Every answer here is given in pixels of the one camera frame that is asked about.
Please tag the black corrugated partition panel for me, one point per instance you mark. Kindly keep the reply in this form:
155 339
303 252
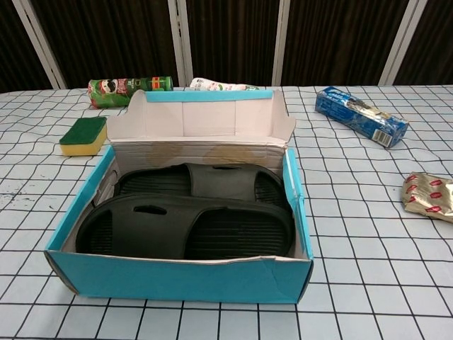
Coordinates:
233 35
336 35
106 35
435 35
14 42

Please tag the gold red snack wrapper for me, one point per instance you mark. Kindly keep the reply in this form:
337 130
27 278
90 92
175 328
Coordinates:
428 195

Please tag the light blue shoe box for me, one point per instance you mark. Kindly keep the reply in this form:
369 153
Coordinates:
159 280

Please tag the white grid tablecloth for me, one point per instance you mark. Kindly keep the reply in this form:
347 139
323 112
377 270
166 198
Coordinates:
354 265

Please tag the black rubber slipper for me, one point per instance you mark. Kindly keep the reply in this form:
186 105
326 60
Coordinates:
205 180
170 226

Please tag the blue Oreo cookie pack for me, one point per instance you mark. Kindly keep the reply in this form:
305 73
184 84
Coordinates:
354 115

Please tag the white drink bottle yellow cap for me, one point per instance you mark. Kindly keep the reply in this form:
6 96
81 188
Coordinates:
212 85

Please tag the green yellow sponge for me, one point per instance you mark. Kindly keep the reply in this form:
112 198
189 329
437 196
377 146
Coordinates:
83 132

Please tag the white partition frame post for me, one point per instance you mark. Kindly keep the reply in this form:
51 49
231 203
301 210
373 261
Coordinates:
281 42
178 42
43 46
400 42

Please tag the green Pringles can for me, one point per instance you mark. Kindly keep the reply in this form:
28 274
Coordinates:
117 90

